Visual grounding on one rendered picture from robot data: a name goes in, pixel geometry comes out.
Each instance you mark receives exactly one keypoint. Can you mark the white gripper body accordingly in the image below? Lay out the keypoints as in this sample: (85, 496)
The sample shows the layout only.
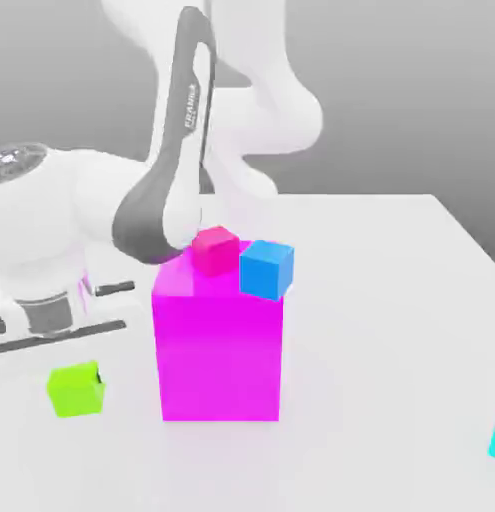
(63, 338)

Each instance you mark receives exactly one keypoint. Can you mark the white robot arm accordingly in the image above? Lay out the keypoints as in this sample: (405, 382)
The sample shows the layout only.
(247, 72)

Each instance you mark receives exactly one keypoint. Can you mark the small green cube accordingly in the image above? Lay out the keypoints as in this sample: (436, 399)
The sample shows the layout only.
(75, 392)

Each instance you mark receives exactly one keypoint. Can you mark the small pink cube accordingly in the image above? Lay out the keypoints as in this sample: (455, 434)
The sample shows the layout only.
(214, 251)

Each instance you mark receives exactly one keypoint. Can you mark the small blue cube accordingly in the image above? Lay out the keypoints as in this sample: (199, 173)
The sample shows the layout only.
(263, 268)

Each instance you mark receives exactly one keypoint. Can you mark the large magenta box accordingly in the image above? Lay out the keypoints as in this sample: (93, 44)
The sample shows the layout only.
(219, 352)

